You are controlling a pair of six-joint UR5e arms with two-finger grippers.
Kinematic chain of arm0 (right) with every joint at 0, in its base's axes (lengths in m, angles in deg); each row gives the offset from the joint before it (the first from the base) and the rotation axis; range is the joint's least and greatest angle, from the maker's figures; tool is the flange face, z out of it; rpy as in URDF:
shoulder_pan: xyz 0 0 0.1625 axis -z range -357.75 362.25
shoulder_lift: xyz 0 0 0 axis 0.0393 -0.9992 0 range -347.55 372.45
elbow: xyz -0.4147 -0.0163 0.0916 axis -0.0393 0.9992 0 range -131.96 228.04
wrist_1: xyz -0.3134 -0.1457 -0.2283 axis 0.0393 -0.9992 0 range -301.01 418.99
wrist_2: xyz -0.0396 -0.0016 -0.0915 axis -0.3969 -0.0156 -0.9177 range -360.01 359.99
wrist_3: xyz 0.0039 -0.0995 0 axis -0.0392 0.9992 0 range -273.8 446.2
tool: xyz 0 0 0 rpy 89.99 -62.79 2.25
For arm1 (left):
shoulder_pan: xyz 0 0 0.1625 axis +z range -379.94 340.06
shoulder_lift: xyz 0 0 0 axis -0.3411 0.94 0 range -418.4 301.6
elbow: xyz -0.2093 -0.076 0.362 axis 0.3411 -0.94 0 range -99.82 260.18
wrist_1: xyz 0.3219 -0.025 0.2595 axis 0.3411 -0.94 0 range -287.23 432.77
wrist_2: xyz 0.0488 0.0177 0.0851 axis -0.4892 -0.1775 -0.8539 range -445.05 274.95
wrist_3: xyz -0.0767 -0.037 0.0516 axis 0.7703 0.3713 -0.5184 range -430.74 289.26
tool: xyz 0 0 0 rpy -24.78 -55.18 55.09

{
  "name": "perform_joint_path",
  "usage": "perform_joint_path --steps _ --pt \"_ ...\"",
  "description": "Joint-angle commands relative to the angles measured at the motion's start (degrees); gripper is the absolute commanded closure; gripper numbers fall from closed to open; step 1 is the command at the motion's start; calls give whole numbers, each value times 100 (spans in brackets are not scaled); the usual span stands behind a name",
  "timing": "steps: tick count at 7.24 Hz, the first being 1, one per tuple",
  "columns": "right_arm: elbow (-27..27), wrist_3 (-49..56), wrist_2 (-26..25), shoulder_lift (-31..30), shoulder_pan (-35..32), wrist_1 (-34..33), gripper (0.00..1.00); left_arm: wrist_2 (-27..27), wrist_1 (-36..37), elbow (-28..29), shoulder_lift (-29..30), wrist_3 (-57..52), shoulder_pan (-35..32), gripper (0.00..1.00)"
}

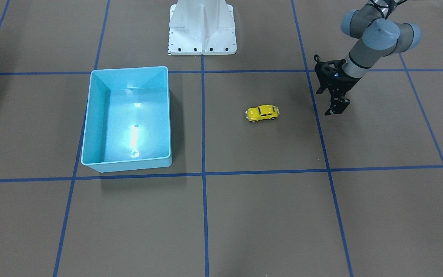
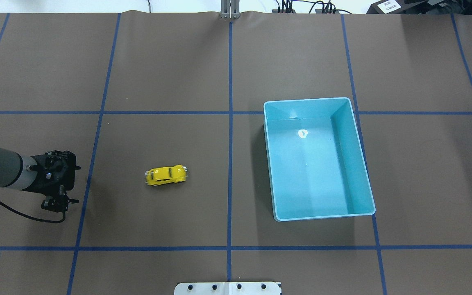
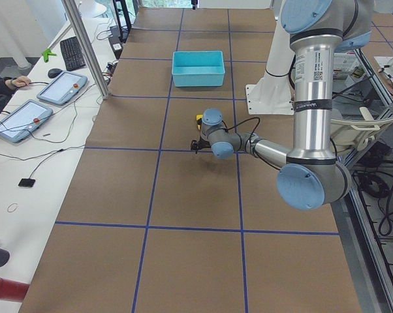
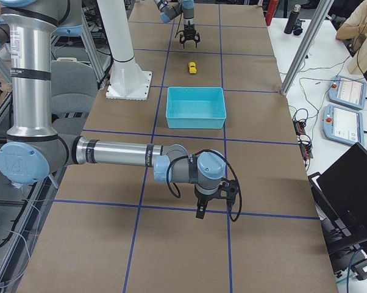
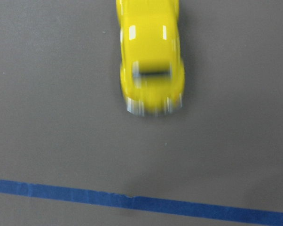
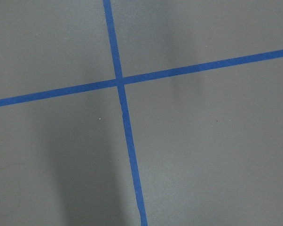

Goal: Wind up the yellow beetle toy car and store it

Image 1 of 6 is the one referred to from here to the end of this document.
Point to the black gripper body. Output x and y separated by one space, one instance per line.
345 83

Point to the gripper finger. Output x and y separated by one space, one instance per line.
337 105

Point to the yellow beetle toy car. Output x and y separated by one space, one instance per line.
262 112

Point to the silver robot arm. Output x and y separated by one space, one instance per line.
377 37

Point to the turquoise plastic bin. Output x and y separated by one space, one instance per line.
127 124

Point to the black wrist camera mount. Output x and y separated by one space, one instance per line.
323 69

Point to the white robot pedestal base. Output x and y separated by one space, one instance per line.
202 27

